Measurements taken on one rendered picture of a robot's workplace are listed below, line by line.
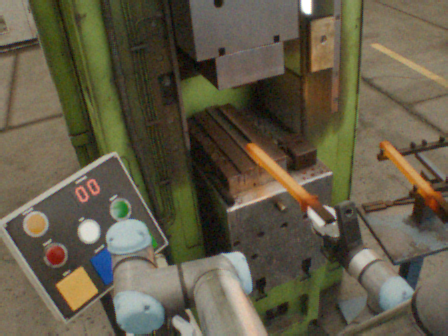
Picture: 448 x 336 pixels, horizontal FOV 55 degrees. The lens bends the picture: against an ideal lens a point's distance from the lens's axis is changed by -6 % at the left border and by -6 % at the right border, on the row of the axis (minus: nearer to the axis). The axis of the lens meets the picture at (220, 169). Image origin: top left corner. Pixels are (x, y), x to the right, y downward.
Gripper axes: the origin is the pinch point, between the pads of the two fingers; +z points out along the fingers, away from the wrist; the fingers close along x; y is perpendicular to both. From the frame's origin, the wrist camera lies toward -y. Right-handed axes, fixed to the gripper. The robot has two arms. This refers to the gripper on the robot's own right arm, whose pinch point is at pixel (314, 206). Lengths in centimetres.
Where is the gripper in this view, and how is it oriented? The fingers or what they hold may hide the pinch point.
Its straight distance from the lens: 119.2
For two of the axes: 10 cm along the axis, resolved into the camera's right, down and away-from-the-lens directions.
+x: 9.1, -3.1, 2.7
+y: 1.1, 8.2, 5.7
